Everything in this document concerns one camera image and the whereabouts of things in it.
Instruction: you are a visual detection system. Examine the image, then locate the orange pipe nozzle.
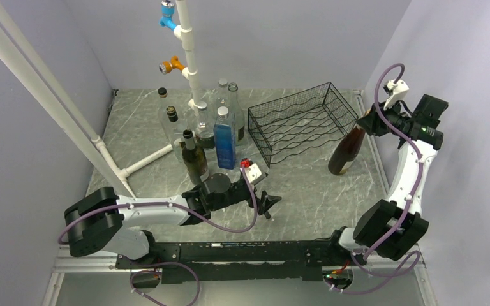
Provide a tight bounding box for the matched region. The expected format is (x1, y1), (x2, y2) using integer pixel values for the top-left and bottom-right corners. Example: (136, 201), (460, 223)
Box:
(159, 55), (185, 75)

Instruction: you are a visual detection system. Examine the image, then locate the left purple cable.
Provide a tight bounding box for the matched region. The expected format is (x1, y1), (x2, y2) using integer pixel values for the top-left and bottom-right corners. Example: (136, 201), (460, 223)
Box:
(57, 164), (259, 306)

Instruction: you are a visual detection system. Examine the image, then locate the purple cable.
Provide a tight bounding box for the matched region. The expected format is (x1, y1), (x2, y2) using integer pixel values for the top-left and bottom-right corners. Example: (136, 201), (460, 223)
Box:
(322, 63), (424, 296)
(57, 164), (259, 306)

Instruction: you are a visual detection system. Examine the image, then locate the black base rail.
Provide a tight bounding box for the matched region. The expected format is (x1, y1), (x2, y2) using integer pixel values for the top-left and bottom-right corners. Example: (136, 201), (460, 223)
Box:
(115, 239), (353, 284)

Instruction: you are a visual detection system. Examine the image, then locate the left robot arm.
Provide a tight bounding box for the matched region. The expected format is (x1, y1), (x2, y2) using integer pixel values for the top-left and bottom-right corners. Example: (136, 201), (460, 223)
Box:
(58, 173), (282, 268)

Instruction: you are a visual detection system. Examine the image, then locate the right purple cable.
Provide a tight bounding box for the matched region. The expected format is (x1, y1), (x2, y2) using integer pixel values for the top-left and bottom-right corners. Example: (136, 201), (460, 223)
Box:
(322, 63), (424, 296)

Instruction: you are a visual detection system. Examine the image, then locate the red wine bottle gold cap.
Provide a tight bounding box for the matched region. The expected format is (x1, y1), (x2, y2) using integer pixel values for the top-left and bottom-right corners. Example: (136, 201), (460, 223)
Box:
(328, 124), (366, 175)

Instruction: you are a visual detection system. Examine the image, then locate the green wine bottle silver cap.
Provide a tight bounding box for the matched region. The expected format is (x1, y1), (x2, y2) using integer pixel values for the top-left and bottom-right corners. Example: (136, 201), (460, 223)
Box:
(182, 129), (209, 185)

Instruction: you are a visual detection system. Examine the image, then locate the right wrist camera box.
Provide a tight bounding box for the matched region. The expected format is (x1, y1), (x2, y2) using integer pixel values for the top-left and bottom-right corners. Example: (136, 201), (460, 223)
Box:
(383, 80), (410, 110)

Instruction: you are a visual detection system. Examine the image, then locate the blue pipe nozzle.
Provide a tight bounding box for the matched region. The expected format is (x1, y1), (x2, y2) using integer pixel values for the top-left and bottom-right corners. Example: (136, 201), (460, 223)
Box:
(159, 0), (176, 31)

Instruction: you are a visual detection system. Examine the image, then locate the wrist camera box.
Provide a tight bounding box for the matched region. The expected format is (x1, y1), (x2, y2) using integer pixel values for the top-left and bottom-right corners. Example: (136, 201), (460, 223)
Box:
(383, 80), (410, 110)
(240, 158), (267, 185)

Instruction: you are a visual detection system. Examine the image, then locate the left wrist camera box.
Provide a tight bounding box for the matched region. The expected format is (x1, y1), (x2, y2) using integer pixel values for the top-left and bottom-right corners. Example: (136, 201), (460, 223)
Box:
(240, 158), (267, 185)

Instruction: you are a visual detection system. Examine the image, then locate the clear frosted wine bottle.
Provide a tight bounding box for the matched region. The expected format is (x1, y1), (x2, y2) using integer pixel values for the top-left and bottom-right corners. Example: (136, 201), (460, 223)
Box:
(228, 82), (246, 145)

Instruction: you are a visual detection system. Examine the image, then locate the clear bottle white label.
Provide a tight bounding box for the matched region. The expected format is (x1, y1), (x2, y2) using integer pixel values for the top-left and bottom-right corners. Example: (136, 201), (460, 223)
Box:
(158, 87), (179, 139)

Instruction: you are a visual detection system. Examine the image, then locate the white pvc pipe frame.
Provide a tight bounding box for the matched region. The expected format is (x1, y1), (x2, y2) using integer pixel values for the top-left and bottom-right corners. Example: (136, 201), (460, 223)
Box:
(0, 1), (200, 196)

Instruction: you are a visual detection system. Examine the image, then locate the blue label clear bottle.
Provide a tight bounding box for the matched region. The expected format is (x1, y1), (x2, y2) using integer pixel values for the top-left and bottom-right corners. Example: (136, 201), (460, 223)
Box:
(214, 106), (236, 170)

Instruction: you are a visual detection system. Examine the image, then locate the black wire wine rack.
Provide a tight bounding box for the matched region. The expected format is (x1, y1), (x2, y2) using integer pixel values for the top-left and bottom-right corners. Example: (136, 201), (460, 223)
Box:
(247, 82), (358, 168)

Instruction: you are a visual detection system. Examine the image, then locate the clear bottle dark label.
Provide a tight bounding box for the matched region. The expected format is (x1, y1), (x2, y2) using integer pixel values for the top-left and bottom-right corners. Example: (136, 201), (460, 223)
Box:
(195, 101), (215, 150)

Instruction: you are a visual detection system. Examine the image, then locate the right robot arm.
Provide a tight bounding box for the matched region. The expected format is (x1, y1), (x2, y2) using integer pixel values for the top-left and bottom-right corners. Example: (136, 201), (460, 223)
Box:
(326, 94), (449, 265)

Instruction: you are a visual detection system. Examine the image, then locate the round clear glass bottle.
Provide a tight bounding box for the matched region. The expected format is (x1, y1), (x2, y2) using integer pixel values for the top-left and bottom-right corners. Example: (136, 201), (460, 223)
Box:
(212, 78), (228, 115)

